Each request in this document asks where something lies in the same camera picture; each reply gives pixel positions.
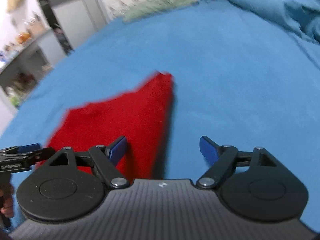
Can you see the cardboard box on desk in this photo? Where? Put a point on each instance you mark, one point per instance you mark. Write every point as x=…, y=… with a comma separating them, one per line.
x=36, y=27

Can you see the blue bed sheet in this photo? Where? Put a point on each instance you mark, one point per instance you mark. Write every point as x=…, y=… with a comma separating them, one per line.
x=239, y=80

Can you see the person's left hand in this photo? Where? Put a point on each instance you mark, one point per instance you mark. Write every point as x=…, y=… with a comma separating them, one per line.
x=8, y=207

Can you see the white grey wardrobe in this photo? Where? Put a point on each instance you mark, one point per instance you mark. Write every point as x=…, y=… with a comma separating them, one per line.
x=78, y=19

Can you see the green pillow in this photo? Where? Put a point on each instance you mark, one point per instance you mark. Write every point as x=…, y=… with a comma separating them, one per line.
x=151, y=7

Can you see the white desk shelf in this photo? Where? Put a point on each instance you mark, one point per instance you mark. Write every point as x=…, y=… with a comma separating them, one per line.
x=30, y=65

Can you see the red garment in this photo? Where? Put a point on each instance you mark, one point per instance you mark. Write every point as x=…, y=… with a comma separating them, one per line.
x=141, y=115

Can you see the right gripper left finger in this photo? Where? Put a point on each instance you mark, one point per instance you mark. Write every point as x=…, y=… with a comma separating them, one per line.
x=106, y=158

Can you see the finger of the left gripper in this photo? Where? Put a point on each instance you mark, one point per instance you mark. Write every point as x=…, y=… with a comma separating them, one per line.
x=28, y=148
x=19, y=162

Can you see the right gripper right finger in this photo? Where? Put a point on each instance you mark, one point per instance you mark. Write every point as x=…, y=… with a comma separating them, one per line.
x=221, y=160

